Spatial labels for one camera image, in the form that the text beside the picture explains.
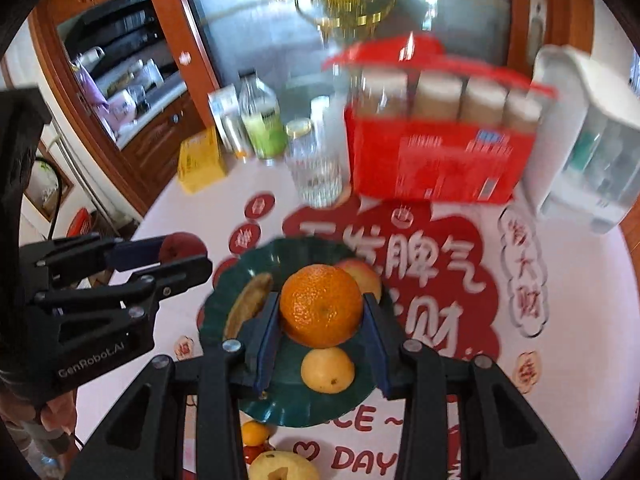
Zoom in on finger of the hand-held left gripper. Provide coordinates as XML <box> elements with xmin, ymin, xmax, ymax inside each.
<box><xmin>34</xmin><ymin>254</ymin><xmax>214</xmax><ymax>317</ymax></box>
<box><xmin>20</xmin><ymin>234</ymin><xmax>167</xmax><ymax>281</ymax></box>

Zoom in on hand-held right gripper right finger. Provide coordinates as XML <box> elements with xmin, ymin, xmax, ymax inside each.
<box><xmin>362</xmin><ymin>291</ymin><xmax>583</xmax><ymax>480</ymax></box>

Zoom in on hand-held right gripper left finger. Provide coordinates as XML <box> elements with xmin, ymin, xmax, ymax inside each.
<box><xmin>70</xmin><ymin>291</ymin><xmax>281</xmax><ymax>480</ymax></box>

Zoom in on small red apple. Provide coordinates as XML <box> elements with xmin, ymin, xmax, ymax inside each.
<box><xmin>159</xmin><ymin>232</ymin><xmax>208</xmax><ymax>263</ymax></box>

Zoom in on brown spotted banana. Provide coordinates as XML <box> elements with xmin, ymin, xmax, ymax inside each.
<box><xmin>223</xmin><ymin>272</ymin><xmax>275</xmax><ymax>338</ymax></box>

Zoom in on yellow citrus fruit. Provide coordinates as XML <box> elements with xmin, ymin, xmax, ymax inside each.
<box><xmin>300</xmin><ymin>346</ymin><xmax>356</xmax><ymax>394</ymax></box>

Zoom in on dark green scalloped plate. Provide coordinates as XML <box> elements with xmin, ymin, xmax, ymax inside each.
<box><xmin>197</xmin><ymin>237</ymin><xmax>401</xmax><ymax>428</ymax></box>

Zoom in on large orange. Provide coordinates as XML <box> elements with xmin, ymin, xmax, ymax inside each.
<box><xmin>279</xmin><ymin>264</ymin><xmax>364</xmax><ymax>349</ymax></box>

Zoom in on large red yellow apple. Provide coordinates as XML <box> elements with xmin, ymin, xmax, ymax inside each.
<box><xmin>334</xmin><ymin>257</ymin><xmax>383</xmax><ymax>306</ymax></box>

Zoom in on small orange kumquat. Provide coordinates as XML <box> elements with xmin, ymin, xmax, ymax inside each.
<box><xmin>241</xmin><ymin>420</ymin><xmax>273</xmax><ymax>447</ymax></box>

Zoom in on yellow box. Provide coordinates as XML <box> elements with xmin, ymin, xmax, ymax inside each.
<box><xmin>177</xmin><ymin>127</ymin><xmax>228</xmax><ymax>196</ymax></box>

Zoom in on yellow pear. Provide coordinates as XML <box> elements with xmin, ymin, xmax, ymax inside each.
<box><xmin>248</xmin><ymin>451</ymin><xmax>321</xmax><ymax>480</ymax></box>

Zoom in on green label glass bottle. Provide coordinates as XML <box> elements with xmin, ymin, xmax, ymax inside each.
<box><xmin>239</xmin><ymin>72</ymin><xmax>288</xmax><ymax>161</ymax></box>

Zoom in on clear drinking glass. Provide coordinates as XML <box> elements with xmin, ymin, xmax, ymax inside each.
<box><xmin>287</xmin><ymin>147</ymin><xmax>343</xmax><ymax>208</ymax></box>

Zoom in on silver foil packet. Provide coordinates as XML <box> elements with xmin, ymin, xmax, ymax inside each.
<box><xmin>207</xmin><ymin>85</ymin><xmax>241</xmax><ymax>156</ymax></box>

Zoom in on printed cartoon tablecloth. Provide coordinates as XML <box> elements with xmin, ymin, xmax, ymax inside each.
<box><xmin>75</xmin><ymin>160</ymin><xmax>636</xmax><ymax>480</ymax></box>

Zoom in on small lidded glass jar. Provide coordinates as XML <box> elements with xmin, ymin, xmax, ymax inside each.
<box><xmin>286</xmin><ymin>117</ymin><xmax>315</xmax><ymax>156</ymax></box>

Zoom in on red paper cup package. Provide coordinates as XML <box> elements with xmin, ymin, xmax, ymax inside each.
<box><xmin>322</xmin><ymin>35</ymin><xmax>558</xmax><ymax>204</ymax></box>

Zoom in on white squeeze bottle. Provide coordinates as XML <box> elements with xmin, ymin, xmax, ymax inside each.
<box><xmin>310</xmin><ymin>95</ymin><xmax>346</xmax><ymax>161</ymax></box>

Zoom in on black kitchen oven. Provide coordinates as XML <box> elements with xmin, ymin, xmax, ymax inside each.
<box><xmin>92</xmin><ymin>0</ymin><xmax>166</xmax><ymax>58</ymax></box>

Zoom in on white plastic countertop cabinet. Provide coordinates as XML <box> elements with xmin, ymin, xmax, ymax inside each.
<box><xmin>525</xmin><ymin>44</ymin><xmax>640</xmax><ymax>236</ymax></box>

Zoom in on wooden wall frame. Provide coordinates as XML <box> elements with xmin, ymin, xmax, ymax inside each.
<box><xmin>22</xmin><ymin>140</ymin><xmax>76</xmax><ymax>223</ymax></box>

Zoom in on metal door handle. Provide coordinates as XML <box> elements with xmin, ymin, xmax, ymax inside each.
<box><xmin>527</xmin><ymin>0</ymin><xmax>548</xmax><ymax>66</ymax></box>

